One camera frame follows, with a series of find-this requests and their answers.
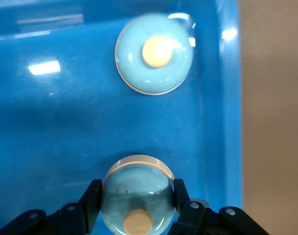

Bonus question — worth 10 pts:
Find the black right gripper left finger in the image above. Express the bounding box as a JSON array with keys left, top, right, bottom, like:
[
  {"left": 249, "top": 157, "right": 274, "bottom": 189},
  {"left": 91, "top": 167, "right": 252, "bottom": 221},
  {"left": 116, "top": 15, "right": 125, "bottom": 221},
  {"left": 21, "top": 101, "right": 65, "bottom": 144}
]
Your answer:
[{"left": 0, "top": 178, "right": 103, "bottom": 235}]

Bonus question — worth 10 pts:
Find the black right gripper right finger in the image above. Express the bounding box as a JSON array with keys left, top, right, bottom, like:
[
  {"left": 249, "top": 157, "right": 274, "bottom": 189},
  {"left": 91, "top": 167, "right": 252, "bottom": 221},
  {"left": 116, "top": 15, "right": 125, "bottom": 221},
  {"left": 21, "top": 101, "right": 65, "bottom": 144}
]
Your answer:
[{"left": 168, "top": 178, "right": 272, "bottom": 235}]

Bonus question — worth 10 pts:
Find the light blue call bell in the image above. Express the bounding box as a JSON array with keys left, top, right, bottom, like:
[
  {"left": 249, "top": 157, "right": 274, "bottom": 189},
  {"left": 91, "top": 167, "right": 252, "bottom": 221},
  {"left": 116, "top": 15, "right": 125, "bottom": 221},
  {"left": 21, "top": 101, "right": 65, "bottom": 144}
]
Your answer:
[
  {"left": 101, "top": 154, "right": 176, "bottom": 235},
  {"left": 114, "top": 13, "right": 196, "bottom": 96}
]

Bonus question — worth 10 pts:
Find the blue plastic tray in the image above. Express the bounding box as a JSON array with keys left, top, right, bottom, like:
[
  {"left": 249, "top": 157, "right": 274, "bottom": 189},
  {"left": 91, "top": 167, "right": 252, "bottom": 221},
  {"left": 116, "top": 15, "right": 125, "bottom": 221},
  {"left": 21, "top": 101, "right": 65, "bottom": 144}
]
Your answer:
[{"left": 0, "top": 0, "right": 245, "bottom": 235}]

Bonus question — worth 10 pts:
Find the large table cover mat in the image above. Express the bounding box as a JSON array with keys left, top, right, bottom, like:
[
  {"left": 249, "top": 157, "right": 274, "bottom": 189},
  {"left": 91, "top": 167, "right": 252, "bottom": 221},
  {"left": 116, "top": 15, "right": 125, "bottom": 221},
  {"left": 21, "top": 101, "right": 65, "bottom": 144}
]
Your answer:
[{"left": 236, "top": 0, "right": 298, "bottom": 235}]

